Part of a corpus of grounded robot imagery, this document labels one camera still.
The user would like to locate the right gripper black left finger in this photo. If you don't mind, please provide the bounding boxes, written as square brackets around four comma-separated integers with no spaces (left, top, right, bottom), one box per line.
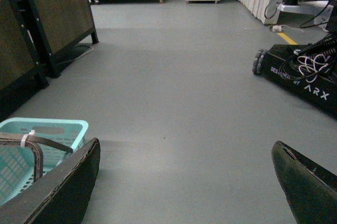
[1,138,101,223]

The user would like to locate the white power strip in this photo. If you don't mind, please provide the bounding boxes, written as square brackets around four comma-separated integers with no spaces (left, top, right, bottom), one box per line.
[271,25,283,33]

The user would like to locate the white zip tie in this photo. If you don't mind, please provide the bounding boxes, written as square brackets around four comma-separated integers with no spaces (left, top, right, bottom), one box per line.
[20,130,35,148]

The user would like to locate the light blue plastic basket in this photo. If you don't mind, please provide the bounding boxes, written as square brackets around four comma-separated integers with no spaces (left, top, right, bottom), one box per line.
[1,118,88,204]

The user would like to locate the dark wooden cabinet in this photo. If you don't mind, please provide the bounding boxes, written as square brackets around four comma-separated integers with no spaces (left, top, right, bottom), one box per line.
[1,0,98,119]

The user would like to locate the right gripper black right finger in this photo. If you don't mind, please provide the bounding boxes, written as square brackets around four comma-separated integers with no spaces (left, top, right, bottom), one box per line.
[272,141,336,223]

